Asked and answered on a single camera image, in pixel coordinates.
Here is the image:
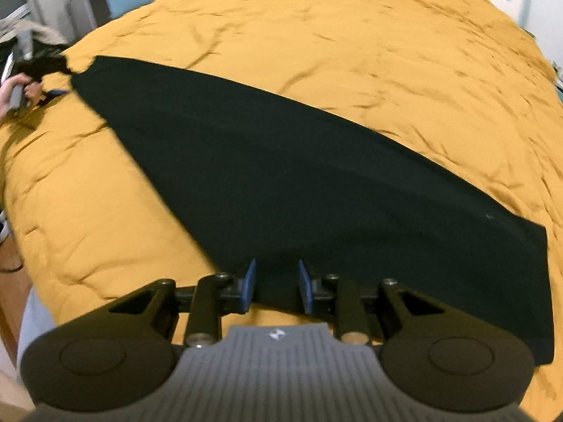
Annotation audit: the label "person's left hand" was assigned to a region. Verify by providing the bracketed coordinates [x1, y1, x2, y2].
[1, 73, 43, 119]

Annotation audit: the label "pile of clothes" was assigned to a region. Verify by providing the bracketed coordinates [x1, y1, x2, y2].
[1, 17, 69, 58]

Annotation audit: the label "yellow quilted bedspread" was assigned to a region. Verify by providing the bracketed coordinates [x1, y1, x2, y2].
[0, 0, 563, 420]

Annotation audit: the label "black pants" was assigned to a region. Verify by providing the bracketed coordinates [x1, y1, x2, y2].
[71, 56, 555, 365]

